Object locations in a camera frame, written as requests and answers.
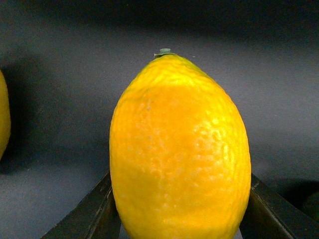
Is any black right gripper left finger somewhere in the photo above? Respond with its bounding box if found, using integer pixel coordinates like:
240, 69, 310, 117
42, 173, 121, 239

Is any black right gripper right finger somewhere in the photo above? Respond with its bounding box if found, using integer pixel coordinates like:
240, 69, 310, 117
240, 174, 319, 239

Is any yellow lemon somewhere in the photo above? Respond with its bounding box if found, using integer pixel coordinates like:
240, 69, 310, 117
0, 71, 11, 159
109, 49, 251, 239

